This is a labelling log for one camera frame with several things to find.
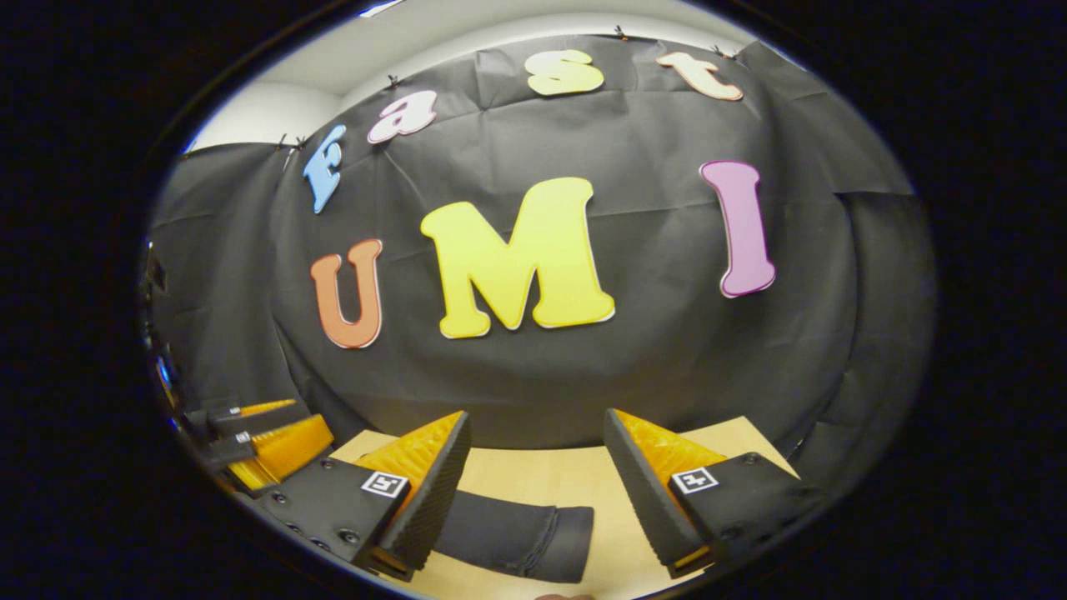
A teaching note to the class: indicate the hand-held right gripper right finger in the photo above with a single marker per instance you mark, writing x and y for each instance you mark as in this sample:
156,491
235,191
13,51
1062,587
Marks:
646,500

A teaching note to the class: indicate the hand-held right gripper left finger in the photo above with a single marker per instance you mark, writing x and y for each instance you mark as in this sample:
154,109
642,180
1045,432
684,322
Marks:
433,500

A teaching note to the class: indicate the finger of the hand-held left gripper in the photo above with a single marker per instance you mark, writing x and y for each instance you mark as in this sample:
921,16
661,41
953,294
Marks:
229,452
250,417

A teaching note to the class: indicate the dark grey jeans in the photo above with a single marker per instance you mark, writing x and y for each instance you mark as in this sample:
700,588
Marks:
533,537

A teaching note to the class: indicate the black backdrop cloth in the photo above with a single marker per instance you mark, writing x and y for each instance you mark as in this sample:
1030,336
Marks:
650,333

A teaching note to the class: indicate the long ceiling light panel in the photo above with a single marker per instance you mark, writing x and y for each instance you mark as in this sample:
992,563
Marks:
379,7

